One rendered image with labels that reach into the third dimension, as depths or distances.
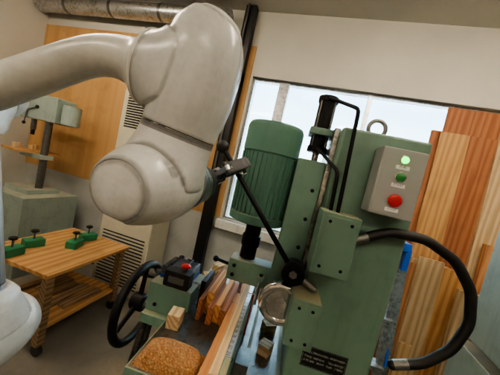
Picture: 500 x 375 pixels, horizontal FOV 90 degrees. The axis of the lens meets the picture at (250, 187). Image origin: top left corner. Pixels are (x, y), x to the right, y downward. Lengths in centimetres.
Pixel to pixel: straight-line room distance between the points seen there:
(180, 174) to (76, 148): 297
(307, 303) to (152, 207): 47
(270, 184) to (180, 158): 44
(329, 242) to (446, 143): 170
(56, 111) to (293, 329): 254
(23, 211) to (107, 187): 249
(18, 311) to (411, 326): 201
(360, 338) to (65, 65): 85
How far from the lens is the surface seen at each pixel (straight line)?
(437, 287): 211
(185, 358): 66
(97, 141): 307
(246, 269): 82
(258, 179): 72
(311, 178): 72
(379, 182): 65
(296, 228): 74
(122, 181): 29
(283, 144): 72
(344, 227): 62
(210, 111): 32
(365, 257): 74
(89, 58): 42
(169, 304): 86
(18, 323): 92
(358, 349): 84
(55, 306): 224
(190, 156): 32
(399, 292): 164
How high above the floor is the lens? 136
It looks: 4 degrees down
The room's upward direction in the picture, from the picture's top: 13 degrees clockwise
